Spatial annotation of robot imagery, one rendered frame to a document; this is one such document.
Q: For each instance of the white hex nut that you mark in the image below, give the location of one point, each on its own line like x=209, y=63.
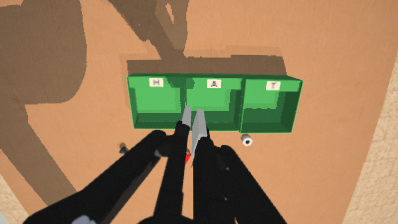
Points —
x=246, y=140

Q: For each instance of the black bolt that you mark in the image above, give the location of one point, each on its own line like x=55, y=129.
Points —
x=123, y=150

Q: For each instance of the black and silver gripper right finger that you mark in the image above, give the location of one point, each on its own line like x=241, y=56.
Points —
x=245, y=199

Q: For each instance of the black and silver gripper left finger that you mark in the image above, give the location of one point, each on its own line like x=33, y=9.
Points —
x=102, y=199

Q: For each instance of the green three-compartment bin rack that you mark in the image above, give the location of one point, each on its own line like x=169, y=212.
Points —
x=158, y=100

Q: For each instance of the red battery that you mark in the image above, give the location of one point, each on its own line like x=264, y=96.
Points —
x=188, y=154

